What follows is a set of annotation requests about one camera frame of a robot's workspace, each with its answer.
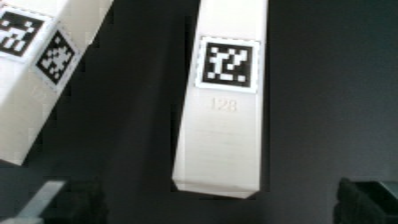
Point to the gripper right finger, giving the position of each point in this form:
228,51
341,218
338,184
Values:
366,202

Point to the white L-shaped obstacle fence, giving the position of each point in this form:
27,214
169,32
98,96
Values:
48,29

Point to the white desk leg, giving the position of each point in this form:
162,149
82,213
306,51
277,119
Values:
217,163

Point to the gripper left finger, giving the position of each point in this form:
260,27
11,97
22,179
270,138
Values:
64,204

